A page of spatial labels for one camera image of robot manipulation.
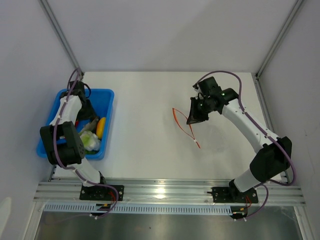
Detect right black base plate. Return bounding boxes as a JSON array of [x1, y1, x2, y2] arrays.
[[207, 186, 259, 204]]

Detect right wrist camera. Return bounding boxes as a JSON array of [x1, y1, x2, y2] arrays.
[[192, 83, 202, 93]]

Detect right aluminium frame post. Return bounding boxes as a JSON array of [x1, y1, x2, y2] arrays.
[[255, 0, 307, 81]]

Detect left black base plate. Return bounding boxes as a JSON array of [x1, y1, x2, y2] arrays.
[[79, 186, 116, 201]]

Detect yellow mango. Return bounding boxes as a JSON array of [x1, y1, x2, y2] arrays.
[[95, 117, 106, 139]]

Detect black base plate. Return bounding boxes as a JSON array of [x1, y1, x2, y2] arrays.
[[79, 186, 116, 201], [207, 186, 259, 204]]

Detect aluminium frame post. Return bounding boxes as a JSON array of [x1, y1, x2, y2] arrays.
[[38, 0, 84, 81], [255, 0, 307, 81]]

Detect clear zip top bag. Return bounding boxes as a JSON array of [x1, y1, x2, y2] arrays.
[[171, 107, 227, 155]]

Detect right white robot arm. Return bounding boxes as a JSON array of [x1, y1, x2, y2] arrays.
[[186, 76, 292, 202]]

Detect green lettuce piece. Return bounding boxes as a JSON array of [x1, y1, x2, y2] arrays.
[[85, 150, 99, 155]]

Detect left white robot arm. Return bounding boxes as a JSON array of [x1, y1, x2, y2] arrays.
[[39, 80, 109, 200]]

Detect left aluminium frame post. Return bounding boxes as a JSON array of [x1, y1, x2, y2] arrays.
[[38, 0, 84, 81]]

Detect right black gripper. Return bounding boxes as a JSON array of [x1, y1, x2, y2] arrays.
[[187, 96, 215, 125]]

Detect white slotted cable duct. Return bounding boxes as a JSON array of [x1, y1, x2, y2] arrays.
[[43, 202, 233, 216]]

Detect aluminium mounting rail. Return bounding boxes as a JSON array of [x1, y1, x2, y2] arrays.
[[33, 178, 306, 207]]

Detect white green cauliflower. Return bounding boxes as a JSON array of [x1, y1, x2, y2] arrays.
[[80, 130, 101, 151]]

